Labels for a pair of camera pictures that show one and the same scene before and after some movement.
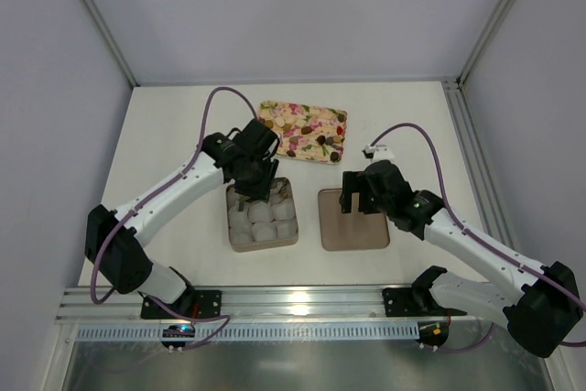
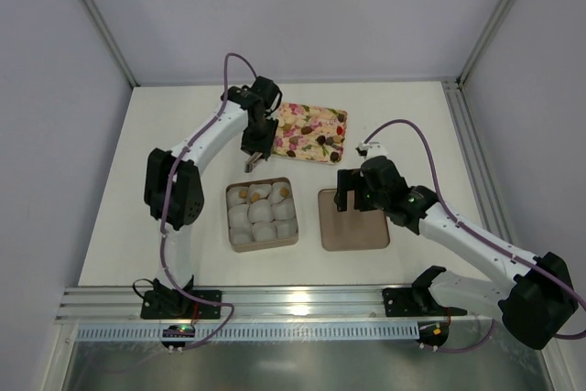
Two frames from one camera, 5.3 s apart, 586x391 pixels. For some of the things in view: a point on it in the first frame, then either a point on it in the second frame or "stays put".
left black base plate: (194, 304) stays put
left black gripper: (255, 185) -> (255, 147)
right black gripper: (355, 185) stays put
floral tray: (307, 132) stays put
